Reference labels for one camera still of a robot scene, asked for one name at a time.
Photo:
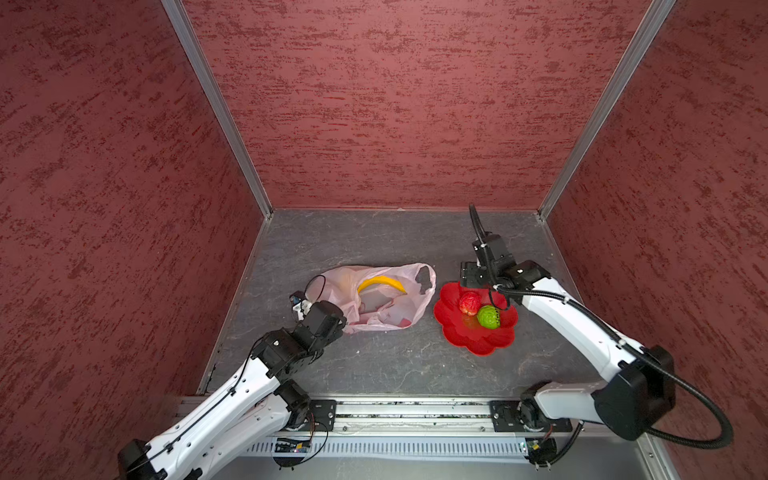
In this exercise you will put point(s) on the green fake fruit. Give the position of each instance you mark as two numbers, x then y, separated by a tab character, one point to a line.
489	317

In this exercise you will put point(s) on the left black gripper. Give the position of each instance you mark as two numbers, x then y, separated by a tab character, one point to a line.
337	332

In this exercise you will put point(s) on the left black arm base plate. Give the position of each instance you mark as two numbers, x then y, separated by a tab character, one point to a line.
322	412

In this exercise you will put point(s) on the pink plastic bag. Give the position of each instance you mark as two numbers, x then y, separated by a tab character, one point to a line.
378	308

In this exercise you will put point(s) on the yellow fake banana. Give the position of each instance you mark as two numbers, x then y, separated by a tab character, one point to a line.
381	280

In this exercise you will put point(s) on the perforated metal cable tray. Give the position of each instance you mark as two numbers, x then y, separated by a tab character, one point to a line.
505	449

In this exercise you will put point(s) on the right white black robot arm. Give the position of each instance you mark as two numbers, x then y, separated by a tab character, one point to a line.
626	395

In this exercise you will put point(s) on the aluminium mounting rail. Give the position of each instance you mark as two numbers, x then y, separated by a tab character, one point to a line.
387	416

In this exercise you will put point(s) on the right aluminium corner post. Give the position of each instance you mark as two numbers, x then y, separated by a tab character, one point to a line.
643	37

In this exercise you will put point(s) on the red flower-shaped plastic bowl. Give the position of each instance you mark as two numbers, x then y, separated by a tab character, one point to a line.
464	331

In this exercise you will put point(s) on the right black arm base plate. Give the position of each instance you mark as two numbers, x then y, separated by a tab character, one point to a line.
515	416

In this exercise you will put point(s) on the left aluminium corner post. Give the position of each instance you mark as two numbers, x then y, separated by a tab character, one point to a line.
188	39

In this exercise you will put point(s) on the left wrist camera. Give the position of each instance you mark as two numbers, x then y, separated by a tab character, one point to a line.
298	303

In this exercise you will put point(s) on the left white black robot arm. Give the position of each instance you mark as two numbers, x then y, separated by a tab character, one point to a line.
259	400

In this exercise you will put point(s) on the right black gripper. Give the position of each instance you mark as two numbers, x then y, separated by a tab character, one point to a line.
467	272

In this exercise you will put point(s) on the aluminium corner post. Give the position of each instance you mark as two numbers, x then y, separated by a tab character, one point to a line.
188	39
643	37

